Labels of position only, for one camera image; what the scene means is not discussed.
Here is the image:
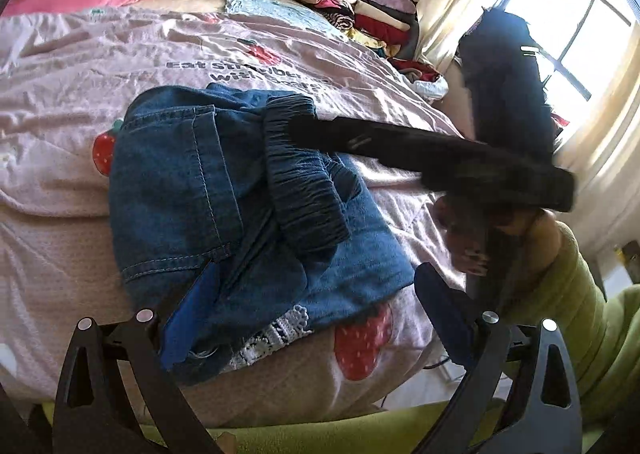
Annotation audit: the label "green fleece sleeve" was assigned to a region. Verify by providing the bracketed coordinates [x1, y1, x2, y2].
[39, 220, 640, 454]

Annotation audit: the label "cream curtain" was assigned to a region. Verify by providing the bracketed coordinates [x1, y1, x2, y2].
[419, 0, 639, 253]

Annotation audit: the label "blue denim lace-hem pants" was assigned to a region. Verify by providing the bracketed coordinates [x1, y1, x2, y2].
[108, 84, 413, 385]

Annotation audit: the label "stack of folded clothes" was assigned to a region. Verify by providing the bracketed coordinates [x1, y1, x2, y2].
[297, 0, 420, 59]

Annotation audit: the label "pink strawberry print duvet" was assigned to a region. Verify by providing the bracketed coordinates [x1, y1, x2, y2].
[1, 6, 462, 427]

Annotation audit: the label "clothes on window sill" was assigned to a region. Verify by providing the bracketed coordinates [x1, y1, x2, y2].
[551, 112, 570, 136]

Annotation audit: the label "light blue lace cloth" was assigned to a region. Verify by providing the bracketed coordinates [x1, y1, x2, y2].
[224, 0, 345, 39]

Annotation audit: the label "white red clothes heap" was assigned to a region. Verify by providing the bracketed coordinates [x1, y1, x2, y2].
[390, 58, 449, 102]

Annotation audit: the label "right hand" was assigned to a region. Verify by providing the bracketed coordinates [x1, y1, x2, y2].
[433, 195, 562, 284]

